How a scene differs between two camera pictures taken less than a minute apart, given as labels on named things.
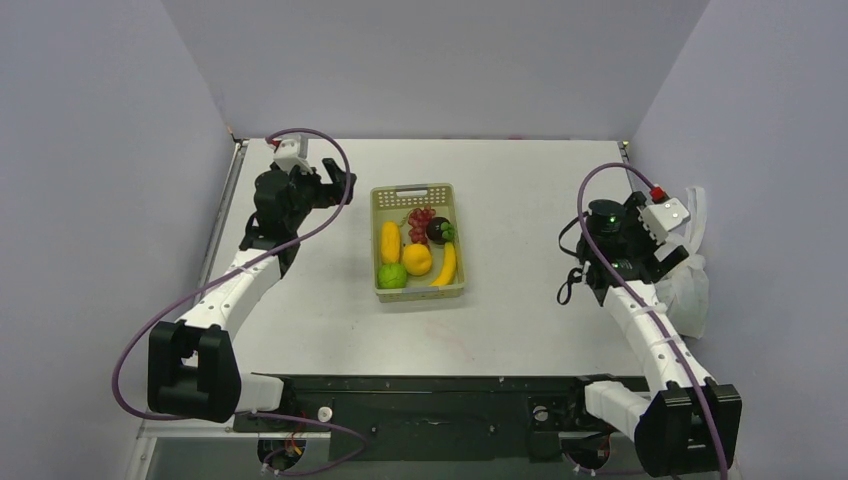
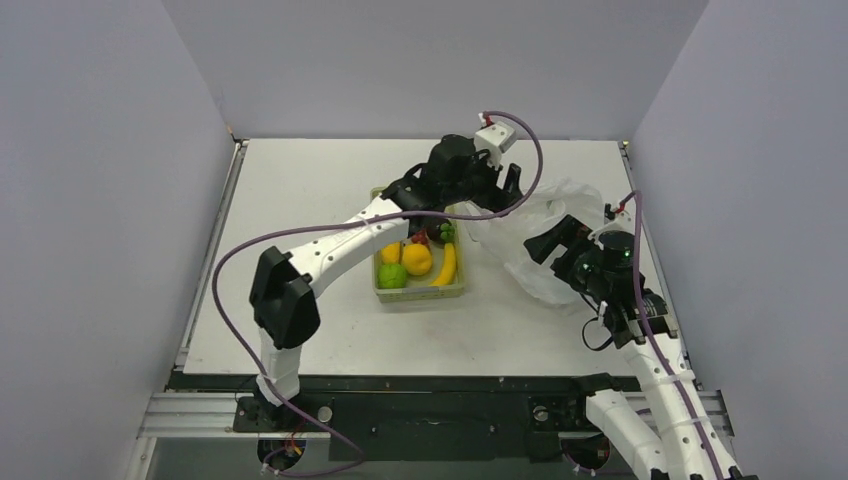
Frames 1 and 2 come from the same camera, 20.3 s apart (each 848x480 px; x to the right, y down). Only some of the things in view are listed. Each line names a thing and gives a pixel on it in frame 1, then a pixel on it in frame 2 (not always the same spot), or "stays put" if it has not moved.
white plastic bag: [686, 293] to [506, 229]
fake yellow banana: [447, 274] stays put
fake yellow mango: [390, 242] stays put
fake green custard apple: [392, 276] stays put
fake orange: [417, 259] stays put
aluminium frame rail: [234, 428] stays put
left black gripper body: [310, 193] to [481, 176]
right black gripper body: [667, 258] to [563, 248]
